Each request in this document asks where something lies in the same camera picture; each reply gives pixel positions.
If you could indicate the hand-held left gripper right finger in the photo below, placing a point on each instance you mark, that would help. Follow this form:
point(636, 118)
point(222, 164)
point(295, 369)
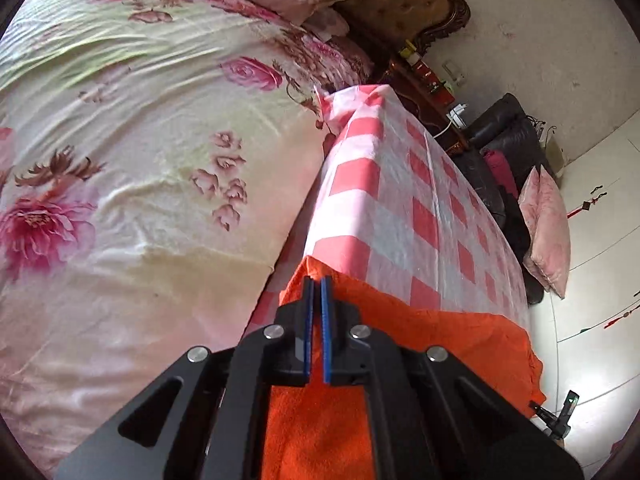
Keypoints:
point(326, 330)

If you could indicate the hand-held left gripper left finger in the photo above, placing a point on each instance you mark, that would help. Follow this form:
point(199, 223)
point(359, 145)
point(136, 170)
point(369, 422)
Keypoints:
point(309, 330)

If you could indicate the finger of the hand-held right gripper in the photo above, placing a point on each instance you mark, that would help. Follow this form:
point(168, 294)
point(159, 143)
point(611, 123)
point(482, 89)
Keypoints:
point(541, 411)

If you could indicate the orange pants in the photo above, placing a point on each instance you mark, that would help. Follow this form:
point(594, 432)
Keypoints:
point(450, 340)

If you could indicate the red hanging ornament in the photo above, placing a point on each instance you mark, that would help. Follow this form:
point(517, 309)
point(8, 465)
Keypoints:
point(585, 205)
point(622, 317)

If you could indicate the pink checked cloth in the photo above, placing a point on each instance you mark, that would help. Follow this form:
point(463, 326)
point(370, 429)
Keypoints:
point(400, 200)

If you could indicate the white wardrobe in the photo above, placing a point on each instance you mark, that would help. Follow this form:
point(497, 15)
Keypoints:
point(595, 260)

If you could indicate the pink cushion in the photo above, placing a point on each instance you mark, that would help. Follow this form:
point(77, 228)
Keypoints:
point(547, 240)

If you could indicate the magenta cloth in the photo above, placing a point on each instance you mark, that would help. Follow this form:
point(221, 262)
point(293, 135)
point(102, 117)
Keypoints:
point(500, 170)

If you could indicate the dark wooden nightstand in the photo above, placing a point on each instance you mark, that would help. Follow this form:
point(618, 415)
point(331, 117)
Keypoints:
point(415, 91)

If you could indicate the floral bed sheet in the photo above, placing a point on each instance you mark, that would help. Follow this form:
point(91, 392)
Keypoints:
point(125, 135)

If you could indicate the black leather sofa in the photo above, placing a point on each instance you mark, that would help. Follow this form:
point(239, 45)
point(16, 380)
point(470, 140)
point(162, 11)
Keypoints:
point(500, 125)

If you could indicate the red box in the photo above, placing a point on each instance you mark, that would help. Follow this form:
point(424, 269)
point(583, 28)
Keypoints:
point(428, 73)

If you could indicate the yellow-green bottle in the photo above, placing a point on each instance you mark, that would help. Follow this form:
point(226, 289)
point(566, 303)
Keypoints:
point(408, 51)

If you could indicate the white wall socket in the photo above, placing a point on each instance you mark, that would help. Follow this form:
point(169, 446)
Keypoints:
point(453, 73)

